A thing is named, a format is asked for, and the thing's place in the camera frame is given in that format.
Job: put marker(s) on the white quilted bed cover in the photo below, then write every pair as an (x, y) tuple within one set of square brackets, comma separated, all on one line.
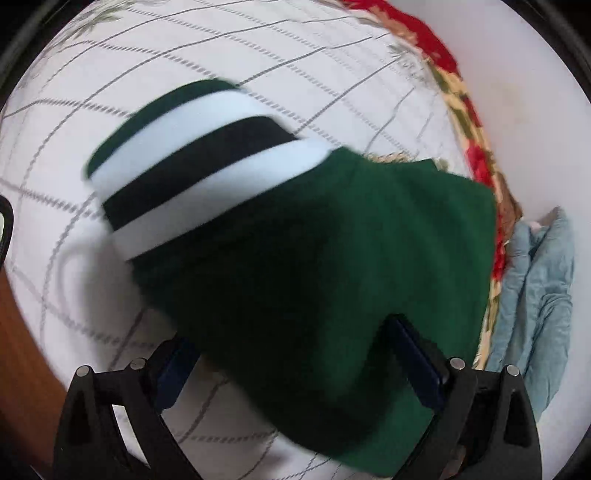
[(325, 73)]

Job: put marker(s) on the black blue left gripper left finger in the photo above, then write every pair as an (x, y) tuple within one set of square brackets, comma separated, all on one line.
[(111, 425)]

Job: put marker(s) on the light blue cloth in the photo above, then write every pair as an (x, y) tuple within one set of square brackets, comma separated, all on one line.
[(533, 325)]

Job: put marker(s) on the green white varsity jacket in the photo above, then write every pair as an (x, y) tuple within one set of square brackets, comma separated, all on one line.
[(286, 259)]

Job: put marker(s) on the red floral blanket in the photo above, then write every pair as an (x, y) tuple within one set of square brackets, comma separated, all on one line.
[(470, 132)]

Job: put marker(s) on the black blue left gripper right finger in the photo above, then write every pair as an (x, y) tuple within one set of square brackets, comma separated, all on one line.
[(483, 425)]

